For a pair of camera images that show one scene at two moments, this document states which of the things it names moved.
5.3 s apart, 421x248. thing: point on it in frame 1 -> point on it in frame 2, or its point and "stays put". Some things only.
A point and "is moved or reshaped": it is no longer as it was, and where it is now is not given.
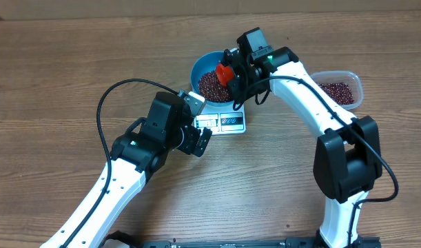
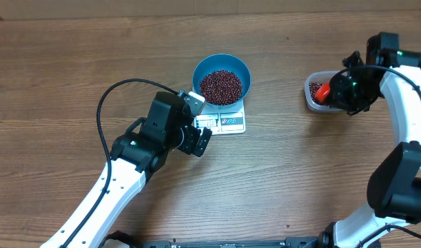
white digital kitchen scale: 222,120 stays put
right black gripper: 235,89 -> 336,98
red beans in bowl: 210,87 stays put
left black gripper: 187,145 stays put
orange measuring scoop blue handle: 224,74 is moved or reshaped
